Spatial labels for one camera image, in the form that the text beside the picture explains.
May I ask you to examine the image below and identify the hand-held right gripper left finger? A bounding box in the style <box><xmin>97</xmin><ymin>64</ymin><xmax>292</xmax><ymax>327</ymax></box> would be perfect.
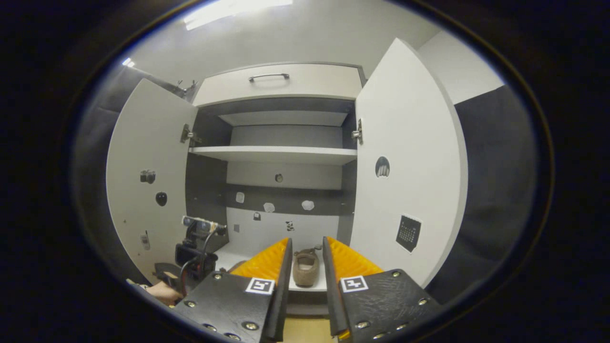
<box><xmin>172</xmin><ymin>237</ymin><xmax>294</xmax><ymax>343</ymax></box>

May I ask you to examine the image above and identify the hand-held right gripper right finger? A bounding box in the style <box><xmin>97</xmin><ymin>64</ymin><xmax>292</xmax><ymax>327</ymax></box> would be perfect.
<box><xmin>323</xmin><ymin>236</ymin><xmax>441</xmax><ymax>342</ymax></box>

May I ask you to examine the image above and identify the brown fuzzy shoe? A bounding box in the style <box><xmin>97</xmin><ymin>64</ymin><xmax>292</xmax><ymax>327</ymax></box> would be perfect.
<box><xmin>292</xmin><ymin>245</ymin><xmax>322</xmax><ymax>288</ymax></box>

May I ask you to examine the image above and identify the white shoe cabinet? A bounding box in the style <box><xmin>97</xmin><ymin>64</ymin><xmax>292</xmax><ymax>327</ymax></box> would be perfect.
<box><xmin>185</xmin><ymin>62</ymin><xmax>367</xmax><ymax>317</ymax></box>

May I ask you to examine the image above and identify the white cabinet door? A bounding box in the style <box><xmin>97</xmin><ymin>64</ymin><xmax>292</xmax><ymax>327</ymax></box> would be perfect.
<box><xmin>349</xmin><ymin>38</ymin><xmax>468</xmax><ymax>289</ymax></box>
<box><xmin>106</xmin><ymin>79</ymin><xmax>198</xmax><ymax>286</ymax></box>

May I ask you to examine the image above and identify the white cabinet shelf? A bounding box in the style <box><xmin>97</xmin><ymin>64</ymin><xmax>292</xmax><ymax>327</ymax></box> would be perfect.
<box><xmin>189</xmin><ymin>145</ymin><xmax>358</xmax><ymax>166</ymax></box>

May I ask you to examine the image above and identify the white cabinet drawer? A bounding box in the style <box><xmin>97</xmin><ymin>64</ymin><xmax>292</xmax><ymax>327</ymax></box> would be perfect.
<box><xmin>192</xmin><ymin>63</ymin><xmax>364</xmax><ymax>108</ymax></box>

